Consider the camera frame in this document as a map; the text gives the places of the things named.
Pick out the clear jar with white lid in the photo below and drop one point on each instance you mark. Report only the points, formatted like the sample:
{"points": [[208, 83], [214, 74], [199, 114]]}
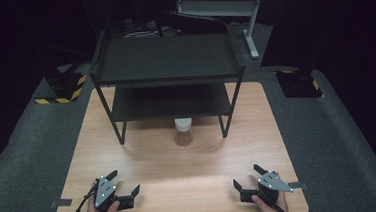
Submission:
{"points": [[183, 125]]}

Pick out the striped dark cloth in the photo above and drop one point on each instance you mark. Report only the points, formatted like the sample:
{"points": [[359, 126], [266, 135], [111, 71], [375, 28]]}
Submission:
{"points": [[142, 29]]}

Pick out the grey metal desk frame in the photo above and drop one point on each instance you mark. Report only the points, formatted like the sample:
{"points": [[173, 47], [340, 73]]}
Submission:
{"points": [[219, 7]]}

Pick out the person's right hand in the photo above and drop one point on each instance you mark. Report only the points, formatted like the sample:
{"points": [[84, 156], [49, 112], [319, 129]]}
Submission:
{"points": [[271, 211]]}

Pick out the grey tape strip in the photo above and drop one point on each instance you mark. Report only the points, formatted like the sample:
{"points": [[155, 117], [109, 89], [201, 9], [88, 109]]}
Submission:
{"points": [[62, 202], [299, 185]]}

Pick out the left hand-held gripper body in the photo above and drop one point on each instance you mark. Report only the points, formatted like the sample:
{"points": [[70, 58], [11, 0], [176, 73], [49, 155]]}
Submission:
{"points": [[104, 193]]}

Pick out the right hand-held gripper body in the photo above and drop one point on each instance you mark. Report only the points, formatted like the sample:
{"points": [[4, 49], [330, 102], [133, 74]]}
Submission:
{"points": [[271, 183]]}

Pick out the black yellow striped stand base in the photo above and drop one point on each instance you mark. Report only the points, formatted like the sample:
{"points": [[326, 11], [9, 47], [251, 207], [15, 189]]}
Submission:
{"points": [[65, 88], [299, 84]]}

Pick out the black two-tier shelf rack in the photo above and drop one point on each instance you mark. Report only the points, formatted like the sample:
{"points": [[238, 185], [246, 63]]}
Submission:
{"points": [[167, 59]]}

